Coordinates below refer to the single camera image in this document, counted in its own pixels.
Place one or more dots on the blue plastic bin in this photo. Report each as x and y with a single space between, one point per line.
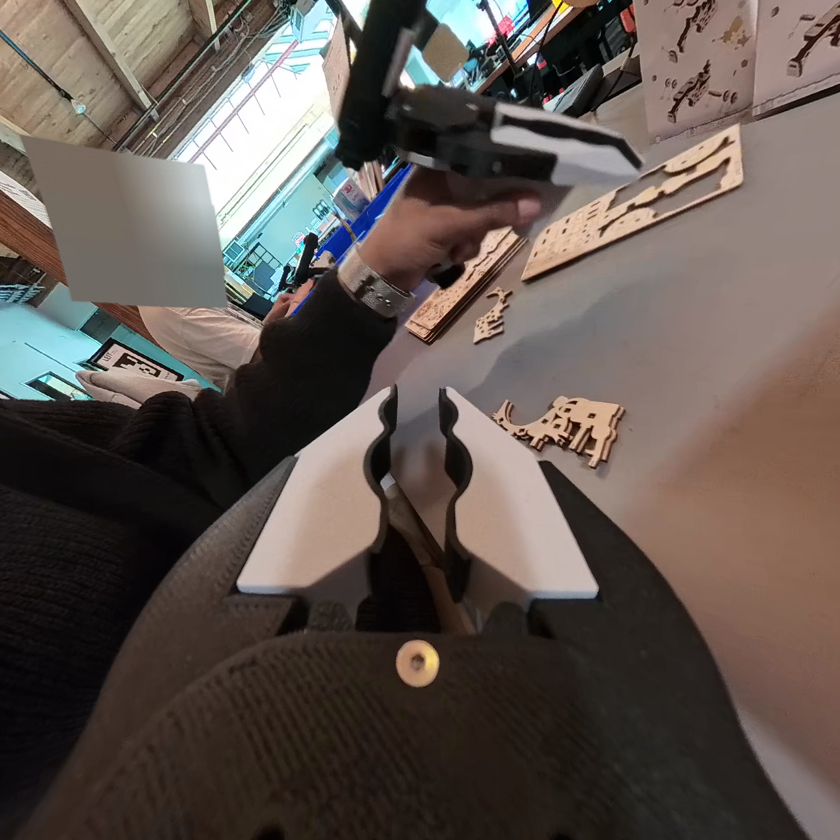
380 210

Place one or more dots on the folded white instruction booklet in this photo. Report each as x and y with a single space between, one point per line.
722 65

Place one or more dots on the colourful cardboard box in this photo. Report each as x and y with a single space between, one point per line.
348 197

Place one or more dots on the silver mesh wristwatch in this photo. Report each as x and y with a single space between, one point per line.
374 285

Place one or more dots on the small curved wooden puzzle piece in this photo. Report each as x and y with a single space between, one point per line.
489 325

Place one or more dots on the wooden puzzle sheet with cutouts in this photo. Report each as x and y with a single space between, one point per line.
722 174

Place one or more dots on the person's left hand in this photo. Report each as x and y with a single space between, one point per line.
420 236

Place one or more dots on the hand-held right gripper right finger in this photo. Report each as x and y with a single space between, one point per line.
518 525

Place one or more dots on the grey jacket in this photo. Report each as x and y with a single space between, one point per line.
131 387

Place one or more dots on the grey desk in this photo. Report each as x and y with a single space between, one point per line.
656 341

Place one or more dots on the person's left forearm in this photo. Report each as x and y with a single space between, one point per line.
308 367

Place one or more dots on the stack of wooden puzzle sheets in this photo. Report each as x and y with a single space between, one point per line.
459 302

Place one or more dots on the person's beige trousers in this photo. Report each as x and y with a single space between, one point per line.
426 558

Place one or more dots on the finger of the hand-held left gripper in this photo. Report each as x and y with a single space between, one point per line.
525 128
590 176

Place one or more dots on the wooden elephant puzzle model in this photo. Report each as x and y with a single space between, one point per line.
590 420

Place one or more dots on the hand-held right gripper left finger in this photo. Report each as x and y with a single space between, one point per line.
308 525

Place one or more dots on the person's black sweater torso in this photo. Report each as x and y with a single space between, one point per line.
79 558

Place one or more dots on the framed marker poster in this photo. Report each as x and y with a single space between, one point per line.
141 364

